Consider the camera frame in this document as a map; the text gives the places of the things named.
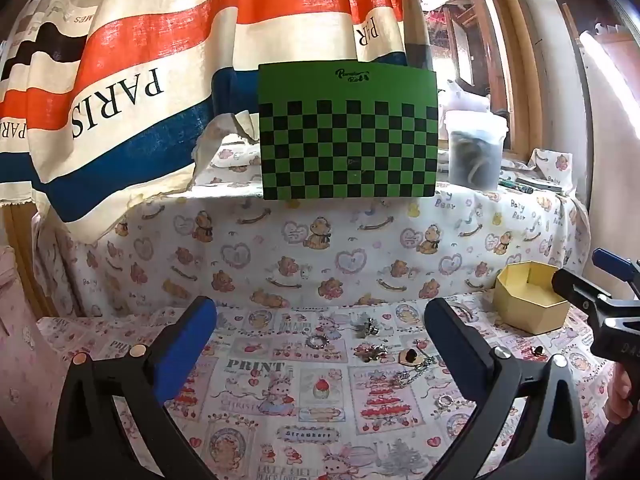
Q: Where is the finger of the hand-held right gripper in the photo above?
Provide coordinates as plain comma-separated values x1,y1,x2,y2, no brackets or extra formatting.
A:
551,266,627,330
592,248,640,287

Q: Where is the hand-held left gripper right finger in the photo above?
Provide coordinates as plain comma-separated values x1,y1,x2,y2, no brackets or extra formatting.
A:
424,298,587,480

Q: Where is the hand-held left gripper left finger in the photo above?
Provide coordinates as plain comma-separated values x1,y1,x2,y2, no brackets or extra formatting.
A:
52,296,221,480

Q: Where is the yellow hexagonal box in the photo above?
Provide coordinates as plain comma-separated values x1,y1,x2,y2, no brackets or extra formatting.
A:
493,261,571,335

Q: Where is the silver jewelry cluster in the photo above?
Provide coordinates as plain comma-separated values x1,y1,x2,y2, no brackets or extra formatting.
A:
350,316,383,338

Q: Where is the person's right hand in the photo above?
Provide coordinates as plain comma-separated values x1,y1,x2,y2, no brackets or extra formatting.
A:
606,366,640,427

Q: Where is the strawberry print cloth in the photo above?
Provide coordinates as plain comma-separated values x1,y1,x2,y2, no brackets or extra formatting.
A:
36,291,621,480

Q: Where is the bear print cloth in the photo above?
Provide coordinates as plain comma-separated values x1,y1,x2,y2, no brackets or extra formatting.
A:
34,110,593,320

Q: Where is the pink cloth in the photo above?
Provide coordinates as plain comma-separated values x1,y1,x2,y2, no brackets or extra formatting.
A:
0,246,68,466

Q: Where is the translucent plastic bucket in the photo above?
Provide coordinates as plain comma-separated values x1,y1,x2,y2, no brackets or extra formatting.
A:
444,109,510,192

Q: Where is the green black checkerboard board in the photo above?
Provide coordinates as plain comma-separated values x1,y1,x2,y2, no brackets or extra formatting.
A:
257,61,440,201

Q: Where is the striped printed curtain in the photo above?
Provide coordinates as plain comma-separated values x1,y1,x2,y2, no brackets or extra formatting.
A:
0,0,431,241

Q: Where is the silver bracelet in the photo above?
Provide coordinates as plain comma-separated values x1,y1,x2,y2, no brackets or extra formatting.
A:
446,304,479,324

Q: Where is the silver chain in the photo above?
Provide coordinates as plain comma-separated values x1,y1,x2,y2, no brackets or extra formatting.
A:
384,356,443,386

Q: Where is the wooden window frame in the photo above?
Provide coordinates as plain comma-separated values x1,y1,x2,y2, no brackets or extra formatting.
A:
475,0,547,155

